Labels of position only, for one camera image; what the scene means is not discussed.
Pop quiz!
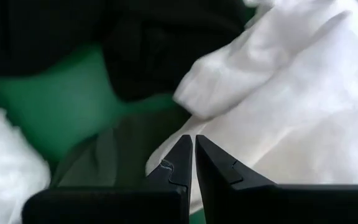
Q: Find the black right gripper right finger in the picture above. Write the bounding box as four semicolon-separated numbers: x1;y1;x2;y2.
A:
195;134;358;224

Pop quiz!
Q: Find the green table mat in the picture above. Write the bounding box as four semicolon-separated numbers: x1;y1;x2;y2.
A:
0;6;256;224

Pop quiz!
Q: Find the white smooth t-shirt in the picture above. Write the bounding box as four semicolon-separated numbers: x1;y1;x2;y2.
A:
144;0;358;215

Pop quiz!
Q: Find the dark green garment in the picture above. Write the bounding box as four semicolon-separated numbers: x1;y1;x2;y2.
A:
50;107;192;189

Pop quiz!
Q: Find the large black jacket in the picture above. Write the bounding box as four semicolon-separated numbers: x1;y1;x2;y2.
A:
0;0;256;102

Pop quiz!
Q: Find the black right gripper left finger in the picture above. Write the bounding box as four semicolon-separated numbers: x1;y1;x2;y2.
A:
22;134;194;224

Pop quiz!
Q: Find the white fluffy garment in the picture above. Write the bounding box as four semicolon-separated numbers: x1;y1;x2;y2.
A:
0;91;52;224

